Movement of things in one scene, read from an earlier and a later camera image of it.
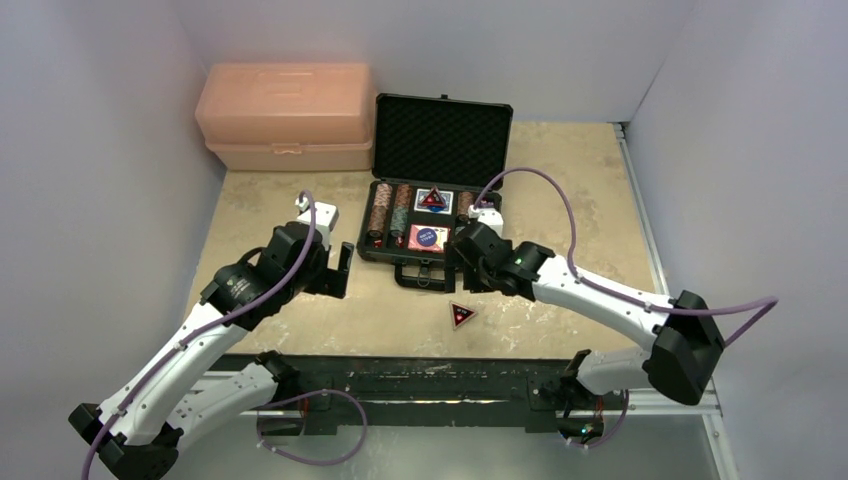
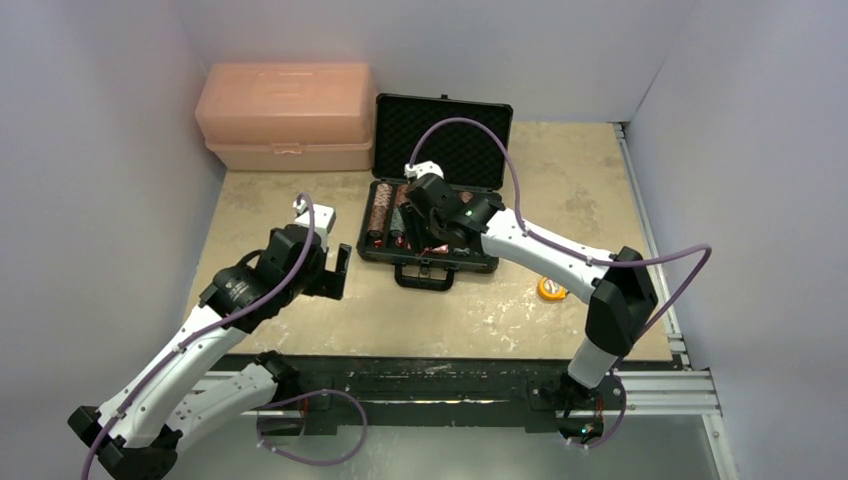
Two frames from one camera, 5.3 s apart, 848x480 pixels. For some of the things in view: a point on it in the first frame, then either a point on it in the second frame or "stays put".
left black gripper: (319, 284) stays put
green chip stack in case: (398, 221) stays put
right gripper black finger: (453, 264) → (416, 228)
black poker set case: (435, 160) stays put
